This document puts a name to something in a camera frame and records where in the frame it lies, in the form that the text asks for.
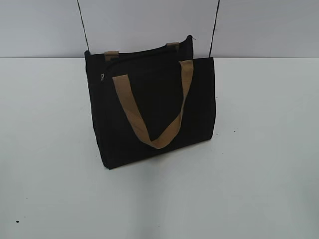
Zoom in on black tote bag tan handles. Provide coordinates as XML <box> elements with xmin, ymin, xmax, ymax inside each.
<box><xmin>84</xmin><ymin>36</ymin><xmax>216</xmax><ymax>169</ymax></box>

